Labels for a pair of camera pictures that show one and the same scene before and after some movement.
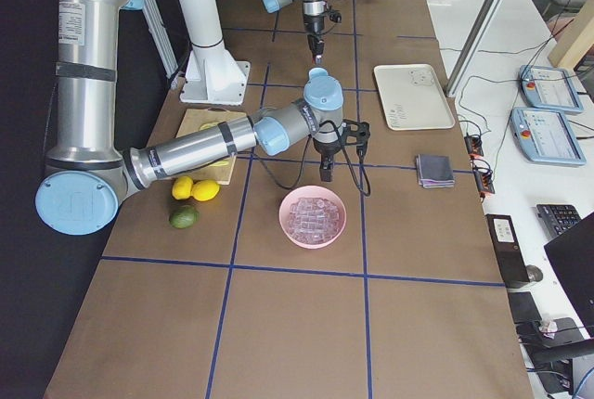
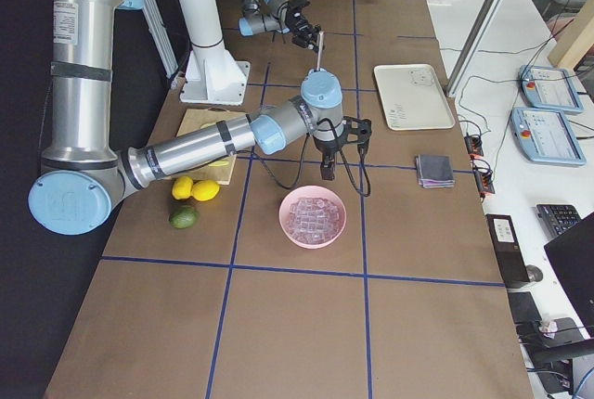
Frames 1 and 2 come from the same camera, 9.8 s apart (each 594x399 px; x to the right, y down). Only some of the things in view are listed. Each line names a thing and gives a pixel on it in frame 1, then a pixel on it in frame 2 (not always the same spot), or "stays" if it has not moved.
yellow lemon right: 204,190 stays
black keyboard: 557,217 stays
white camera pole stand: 213,74 stays
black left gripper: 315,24 -> 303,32
